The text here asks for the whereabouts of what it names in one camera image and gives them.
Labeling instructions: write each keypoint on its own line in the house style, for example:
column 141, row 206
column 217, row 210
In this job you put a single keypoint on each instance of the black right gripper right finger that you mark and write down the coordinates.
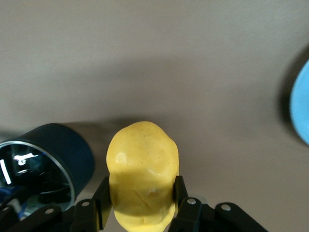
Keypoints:
column 193, row 212

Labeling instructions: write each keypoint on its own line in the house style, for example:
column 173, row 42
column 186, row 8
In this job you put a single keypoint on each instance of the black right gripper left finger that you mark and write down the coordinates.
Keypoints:
column 89, row 212

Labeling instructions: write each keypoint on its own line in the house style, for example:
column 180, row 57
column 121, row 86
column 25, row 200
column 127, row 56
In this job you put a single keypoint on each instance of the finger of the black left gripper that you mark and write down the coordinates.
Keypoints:
column 8, row 217

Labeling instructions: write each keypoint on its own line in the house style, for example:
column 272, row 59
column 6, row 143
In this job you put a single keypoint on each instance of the yellow potato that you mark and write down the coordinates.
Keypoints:
column 142, row 174

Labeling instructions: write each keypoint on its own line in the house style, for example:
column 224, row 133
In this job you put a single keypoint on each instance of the blue round plate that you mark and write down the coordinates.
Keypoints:
column 301, row 106

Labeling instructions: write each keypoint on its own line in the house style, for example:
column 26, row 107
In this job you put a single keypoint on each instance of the brown table cloth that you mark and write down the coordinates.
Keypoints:
column 154, row 60

